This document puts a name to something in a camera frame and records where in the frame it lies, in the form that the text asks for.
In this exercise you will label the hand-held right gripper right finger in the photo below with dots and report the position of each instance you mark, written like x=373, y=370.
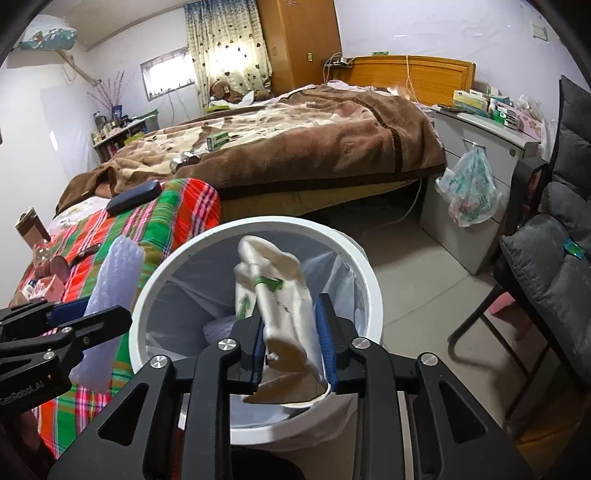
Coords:
x=327, y=346

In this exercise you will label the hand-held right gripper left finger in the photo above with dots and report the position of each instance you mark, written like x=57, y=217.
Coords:
x=253, y=364

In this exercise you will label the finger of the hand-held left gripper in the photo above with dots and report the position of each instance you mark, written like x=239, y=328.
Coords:
x=101, y=323
x=64, y=311

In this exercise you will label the red drink can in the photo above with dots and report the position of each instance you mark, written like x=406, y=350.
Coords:
x=57, y=268

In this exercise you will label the white foam sheet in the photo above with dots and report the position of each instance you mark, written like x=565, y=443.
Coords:
x=117, y=272

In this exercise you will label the clear glass jar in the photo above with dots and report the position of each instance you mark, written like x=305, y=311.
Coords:
x=41, y=253

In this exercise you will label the white round trash bin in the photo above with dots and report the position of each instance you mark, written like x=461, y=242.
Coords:
x=364, y=286

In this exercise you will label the cream bag with green arrows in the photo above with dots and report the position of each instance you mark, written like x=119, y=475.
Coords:
x=277, y=295

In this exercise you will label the pale plastic bin liner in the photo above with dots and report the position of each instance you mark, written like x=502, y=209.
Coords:
x=203, y=286

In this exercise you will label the brown insulated tumbler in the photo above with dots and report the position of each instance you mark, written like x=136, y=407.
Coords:
x=32, y=228

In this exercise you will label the floral bed sheet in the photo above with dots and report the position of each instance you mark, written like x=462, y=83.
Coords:
x=74, y=212

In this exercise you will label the plaid bed cloth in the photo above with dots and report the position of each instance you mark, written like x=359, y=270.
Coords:
x=161, y=217

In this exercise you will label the dark blue glasses case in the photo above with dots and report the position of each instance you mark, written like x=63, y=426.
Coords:
x=134, y=197

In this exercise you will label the grey nightstand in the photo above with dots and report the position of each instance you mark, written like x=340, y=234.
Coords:
x=466, y=249

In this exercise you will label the pink stool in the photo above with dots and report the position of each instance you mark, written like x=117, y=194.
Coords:
x=502, y=305

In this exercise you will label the cluttered side table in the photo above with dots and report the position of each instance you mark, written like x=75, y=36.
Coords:
x=120, y=134

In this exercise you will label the brown patterned blanket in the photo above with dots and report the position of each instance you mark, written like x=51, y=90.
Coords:
x=323, y=138

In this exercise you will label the green and white small box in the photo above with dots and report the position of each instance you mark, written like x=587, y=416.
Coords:
x=218, y=141

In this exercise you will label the hanging printed plastic bag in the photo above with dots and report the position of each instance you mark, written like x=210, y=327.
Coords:
x=471, y=184

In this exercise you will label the purple flower branches in vase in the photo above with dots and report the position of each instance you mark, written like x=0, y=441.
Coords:
x=113, y=94

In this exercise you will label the grey chair cushion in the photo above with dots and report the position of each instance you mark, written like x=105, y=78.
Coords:
x=545, y=263

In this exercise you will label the air conditioner pipe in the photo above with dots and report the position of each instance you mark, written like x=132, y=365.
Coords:
x=78, y=69

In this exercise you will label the black chair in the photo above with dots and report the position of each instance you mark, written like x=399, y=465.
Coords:
x=524, y=198

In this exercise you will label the small window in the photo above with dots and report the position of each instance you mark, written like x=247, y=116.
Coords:
x=166, y=71

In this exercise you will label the brown teddy bear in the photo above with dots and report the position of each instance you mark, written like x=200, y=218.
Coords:
x=224, y=90

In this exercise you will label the teal small packet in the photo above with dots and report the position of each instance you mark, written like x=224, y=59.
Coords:
x=573, y=249

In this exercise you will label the pile of medicine boxes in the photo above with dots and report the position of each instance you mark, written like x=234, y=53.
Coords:
x=471, y=99

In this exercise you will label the power strip with plugs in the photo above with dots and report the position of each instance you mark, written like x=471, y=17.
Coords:
x=339, y=60

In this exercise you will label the wooden headboard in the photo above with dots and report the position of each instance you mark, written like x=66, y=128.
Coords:
x=438, y=74

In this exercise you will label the heart patterned curtain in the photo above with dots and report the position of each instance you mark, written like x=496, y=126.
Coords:
x=221, y=46

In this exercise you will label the wooden wardrobe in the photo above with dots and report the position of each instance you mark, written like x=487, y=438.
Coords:
x=300, y=41

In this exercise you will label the covered wall air conditioner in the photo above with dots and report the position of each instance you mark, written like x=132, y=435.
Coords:
x=46, y=34

